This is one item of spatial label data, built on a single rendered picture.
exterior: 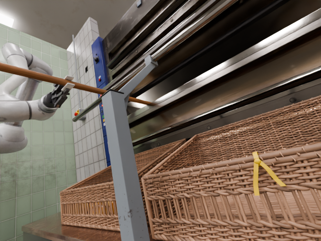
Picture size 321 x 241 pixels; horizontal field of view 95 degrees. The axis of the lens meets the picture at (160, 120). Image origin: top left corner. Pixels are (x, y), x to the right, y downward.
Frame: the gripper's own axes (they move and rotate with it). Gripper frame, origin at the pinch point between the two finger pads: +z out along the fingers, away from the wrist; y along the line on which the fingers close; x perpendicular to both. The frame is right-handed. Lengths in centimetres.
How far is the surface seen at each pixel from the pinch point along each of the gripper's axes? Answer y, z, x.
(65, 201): 51, -24, -5
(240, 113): 30, 56, -53
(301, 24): 4, 89, -53
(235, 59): 3, 63, -53
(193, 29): 5, 56, -16
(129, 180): 46, 38, 6
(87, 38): -115, -67, -54
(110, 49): -71, -29, -54
